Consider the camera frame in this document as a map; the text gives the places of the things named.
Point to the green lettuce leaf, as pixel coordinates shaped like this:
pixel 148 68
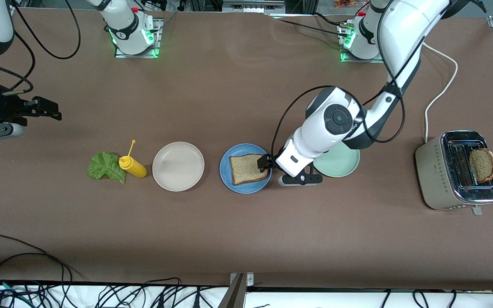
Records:
pixel 103 167

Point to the metal table edge bracket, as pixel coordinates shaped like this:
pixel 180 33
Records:
pixel 238 291

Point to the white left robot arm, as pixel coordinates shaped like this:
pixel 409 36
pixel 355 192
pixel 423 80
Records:
pixel 405 34

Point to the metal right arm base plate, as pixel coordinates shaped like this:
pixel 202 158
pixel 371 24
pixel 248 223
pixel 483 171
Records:
pixel 156 38

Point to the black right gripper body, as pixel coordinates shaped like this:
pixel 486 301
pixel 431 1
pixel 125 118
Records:
pixel 6 108

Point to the brown bread slice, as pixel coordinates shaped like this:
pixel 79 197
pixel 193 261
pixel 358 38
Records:
pixel 482 166
pixel 246 169

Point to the grey box behind table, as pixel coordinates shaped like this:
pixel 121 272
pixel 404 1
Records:
pixel 253 6

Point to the orange snack package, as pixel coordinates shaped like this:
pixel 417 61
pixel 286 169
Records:
pixel 345 4

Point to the beige round plate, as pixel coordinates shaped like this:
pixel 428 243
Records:
pixel 178 167

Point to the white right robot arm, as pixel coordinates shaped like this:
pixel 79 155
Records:
pixel 129 32

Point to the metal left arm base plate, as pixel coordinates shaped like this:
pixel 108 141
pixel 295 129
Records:
pixel 357 60

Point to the beige chrome toaster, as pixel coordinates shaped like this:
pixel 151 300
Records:
pixel 432 175

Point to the blue round plate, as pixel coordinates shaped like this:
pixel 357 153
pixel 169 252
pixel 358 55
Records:
pixel 238 149

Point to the yellow mustard squeeze bottle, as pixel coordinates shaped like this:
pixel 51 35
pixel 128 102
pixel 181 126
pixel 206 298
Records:
pixel 135 167

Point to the pale green round plate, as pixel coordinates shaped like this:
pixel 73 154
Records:
pixel 345 164

